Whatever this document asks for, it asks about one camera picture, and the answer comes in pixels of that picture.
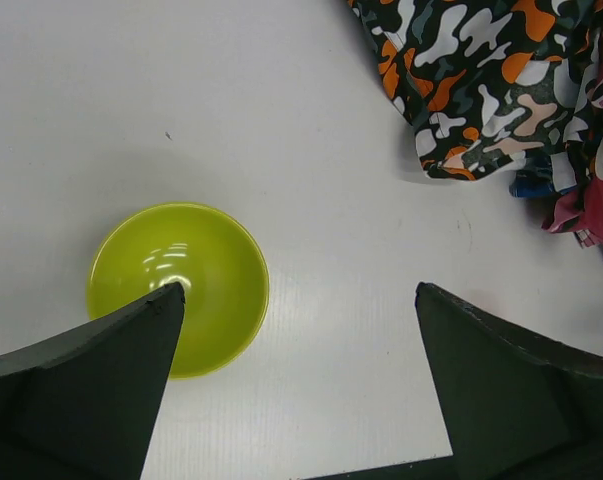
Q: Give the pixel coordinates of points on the black orange camouflage cloth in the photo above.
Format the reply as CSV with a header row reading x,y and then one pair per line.
x,y
487,85

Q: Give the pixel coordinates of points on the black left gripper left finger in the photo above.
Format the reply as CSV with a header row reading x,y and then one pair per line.
x,y
83,404

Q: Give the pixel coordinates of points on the blue patterned cloth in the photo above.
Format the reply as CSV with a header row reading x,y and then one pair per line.
x,y
534,179

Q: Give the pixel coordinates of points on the yellow-green plastic bowl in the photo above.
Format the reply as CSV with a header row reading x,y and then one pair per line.
x,y
212,256

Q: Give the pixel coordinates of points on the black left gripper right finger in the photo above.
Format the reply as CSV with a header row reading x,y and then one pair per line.
x,y
516,404

